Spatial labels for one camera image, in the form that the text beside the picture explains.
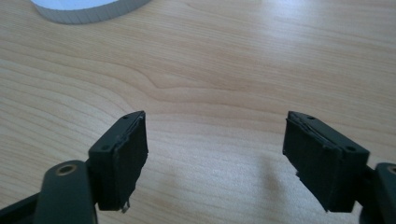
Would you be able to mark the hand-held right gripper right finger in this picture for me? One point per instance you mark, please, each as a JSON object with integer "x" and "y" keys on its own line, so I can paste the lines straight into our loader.
{"x": 323, "y": 168}

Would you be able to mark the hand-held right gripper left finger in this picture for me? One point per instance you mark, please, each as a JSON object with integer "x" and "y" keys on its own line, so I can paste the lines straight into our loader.
{"x": 123, "y": 168}

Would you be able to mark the white ribbed round container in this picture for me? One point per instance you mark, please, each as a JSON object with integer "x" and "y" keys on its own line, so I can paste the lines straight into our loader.
{"x": 90, "y": 11}

